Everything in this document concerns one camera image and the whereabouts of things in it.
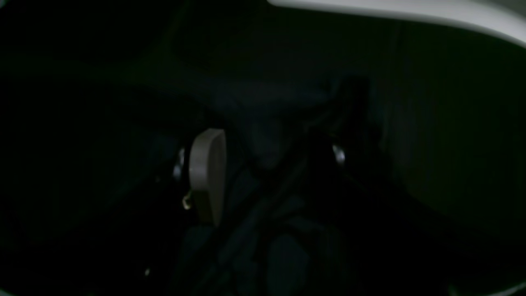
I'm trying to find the black table cover cloth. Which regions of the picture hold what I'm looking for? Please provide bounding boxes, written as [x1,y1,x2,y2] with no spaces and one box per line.
[1,0,525,296]

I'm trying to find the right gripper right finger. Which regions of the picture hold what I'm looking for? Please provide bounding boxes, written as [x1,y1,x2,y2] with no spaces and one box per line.
[312,140,411,244]

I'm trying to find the dark navy t-shirt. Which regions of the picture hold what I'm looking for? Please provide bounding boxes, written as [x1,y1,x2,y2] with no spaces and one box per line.
[147,74,371,296]

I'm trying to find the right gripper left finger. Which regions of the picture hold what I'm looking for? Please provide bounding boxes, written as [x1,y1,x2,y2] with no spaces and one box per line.
[173,129,227,227]

